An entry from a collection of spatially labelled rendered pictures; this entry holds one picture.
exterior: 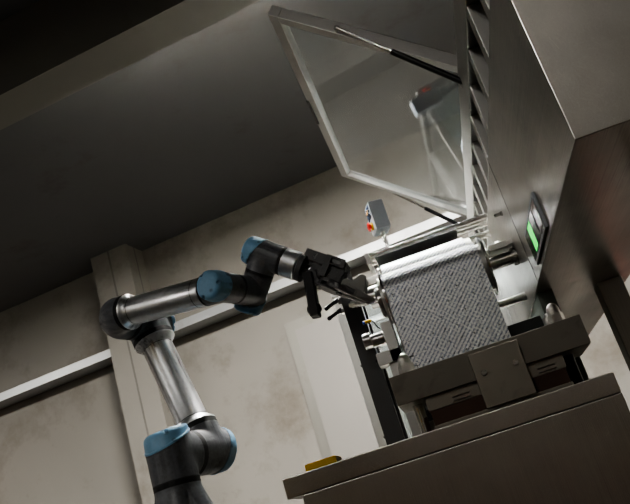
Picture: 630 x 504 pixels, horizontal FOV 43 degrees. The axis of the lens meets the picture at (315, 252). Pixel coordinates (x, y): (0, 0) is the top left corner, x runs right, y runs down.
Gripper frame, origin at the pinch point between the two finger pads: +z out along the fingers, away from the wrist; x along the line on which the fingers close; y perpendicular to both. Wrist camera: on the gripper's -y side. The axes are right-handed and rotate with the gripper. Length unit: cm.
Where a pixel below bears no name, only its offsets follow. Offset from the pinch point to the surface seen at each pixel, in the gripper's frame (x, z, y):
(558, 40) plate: -92, 29, 27
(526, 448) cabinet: -34, 45, -21
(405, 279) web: -7.5, 7.5, 6.7
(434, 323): -7.8, 17.6, -0.8
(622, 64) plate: -92, 38, 26
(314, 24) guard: -21, -34, 57
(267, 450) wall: 339, -97, -62
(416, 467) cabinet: -34, 27, -32
